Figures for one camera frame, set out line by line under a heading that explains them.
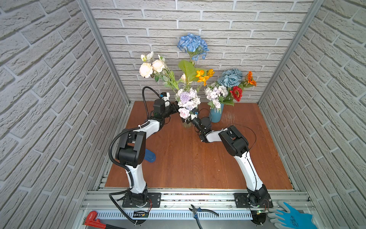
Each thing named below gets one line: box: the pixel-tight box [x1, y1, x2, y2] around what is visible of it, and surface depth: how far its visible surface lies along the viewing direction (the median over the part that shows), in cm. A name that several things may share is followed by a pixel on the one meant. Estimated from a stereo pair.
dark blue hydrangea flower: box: [177, 32, 210, 63], surface depth 72 cm
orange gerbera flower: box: [247, 70, 257, 87], surface depth 77 cm
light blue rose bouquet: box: [217, 67, 243, 88], surface depth 81 cm
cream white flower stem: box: [140, 51, 165, 63], surface depth 74 cm
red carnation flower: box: [229, 85, 243, 103], surface depth 82 cm
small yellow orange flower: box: [195, 68, 215, 87], surface depth 79 cm
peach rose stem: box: [139, 51, 180, 94], surface depth 74 cm
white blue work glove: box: [267, 200, 318, 229], surface depth 70 cm
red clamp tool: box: [84, 210, 108, 229], surface depth 68 cm
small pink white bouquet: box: [175, 88, 201, 120], surface depth 79 cm
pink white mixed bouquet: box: [203, 82, 234, 114], surface depth 85 cm
